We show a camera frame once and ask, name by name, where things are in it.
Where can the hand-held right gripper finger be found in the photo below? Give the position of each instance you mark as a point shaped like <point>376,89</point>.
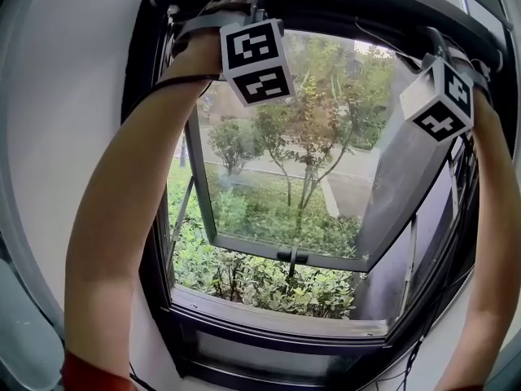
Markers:
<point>440,41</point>

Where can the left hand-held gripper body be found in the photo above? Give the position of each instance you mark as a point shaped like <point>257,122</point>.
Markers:
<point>256,61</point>

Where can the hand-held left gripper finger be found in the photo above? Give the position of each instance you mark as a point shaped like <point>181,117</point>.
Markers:
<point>256,0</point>

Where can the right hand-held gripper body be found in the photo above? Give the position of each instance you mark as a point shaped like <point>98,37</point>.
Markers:
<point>443,100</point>

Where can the person's left forearm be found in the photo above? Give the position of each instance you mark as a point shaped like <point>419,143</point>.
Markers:
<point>122,177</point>

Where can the person's right forearm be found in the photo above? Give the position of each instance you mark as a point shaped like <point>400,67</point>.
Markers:
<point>484,218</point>

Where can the open glass window sash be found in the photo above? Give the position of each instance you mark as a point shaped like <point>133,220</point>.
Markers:
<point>252,249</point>

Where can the person's left hand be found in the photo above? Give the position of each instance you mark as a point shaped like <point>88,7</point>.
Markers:
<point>228,5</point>

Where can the trees outside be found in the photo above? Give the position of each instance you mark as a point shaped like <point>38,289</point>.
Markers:
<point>285,137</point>

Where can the green shrubs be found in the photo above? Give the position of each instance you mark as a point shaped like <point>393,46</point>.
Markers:
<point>244,283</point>

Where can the person's red shirt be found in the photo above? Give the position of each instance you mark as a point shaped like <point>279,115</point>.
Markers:
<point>93,375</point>

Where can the black window frame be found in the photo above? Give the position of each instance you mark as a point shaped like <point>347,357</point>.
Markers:
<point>260,352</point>

